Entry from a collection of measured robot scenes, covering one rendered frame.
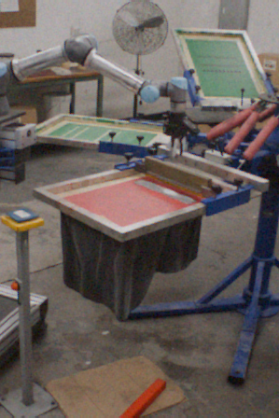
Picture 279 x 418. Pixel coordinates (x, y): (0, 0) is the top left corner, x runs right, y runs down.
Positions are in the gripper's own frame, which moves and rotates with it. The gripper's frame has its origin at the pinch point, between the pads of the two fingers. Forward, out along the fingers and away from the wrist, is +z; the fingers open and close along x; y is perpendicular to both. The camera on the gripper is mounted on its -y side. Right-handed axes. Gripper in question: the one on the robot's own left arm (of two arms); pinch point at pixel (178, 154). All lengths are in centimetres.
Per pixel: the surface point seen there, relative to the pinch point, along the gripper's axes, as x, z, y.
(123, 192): 24.7, 16.1, 9.8
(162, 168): 1.9, 8.4, 7.6
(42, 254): -22, 110, 140
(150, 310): -22, 106, 33
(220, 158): -26.3, 5.3, -4.5
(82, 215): 61, 13, -5
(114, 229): 61, 13, -24
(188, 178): 2.1, 9.1, -8.5
